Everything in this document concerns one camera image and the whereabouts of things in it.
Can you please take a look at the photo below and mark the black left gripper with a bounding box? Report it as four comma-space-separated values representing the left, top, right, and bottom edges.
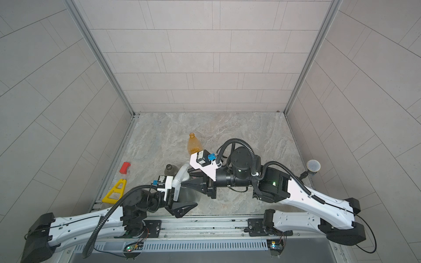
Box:
142, 178, 193, 220

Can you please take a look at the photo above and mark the clear grey spray bottle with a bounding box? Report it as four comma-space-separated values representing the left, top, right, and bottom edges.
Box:
177, 185, 201, 206

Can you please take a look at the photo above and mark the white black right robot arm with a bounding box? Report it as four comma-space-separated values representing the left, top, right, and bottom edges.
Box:
181, 146, 366, 246

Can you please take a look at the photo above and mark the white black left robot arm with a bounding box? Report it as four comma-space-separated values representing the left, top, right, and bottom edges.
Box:
21, 185, 197, 263

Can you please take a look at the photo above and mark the dark grey spray bottle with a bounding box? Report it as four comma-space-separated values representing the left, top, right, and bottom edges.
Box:
164, 164, 179, 176

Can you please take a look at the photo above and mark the orange translucent spray bottle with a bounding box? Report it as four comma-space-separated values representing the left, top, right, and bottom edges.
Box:
187, 133, 203, 155

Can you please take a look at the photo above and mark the red spray nozzle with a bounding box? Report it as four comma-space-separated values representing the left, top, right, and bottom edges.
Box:
119, 162, 131, 175

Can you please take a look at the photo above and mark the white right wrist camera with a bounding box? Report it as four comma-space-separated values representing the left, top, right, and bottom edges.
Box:
190, 150, 221, 182

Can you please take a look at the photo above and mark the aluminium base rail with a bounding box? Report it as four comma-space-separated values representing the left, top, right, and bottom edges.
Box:
93, 215, 336, 258

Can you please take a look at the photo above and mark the black corrugated right cable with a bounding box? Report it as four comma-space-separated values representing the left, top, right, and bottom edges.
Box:
215, 137, 326, 204

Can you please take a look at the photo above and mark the black corrugated cable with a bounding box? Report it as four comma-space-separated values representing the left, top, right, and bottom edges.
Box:
81, 185, 159, 259
215, 137, 326, 204

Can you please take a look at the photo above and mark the black corrugated left cable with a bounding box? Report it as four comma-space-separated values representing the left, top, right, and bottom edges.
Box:
81, 185, 159, 259

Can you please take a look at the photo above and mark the aluminium corner frame post left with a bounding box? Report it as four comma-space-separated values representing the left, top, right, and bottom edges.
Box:
63, 0, 136, 117

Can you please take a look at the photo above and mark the aluminium corner frame post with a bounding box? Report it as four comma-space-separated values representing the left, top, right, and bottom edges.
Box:
63, 0, 136, 117
284, 0, 343, 116

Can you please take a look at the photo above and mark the aluminium corner frame post right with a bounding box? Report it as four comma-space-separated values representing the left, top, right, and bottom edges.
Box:
284, 0, 343, 116

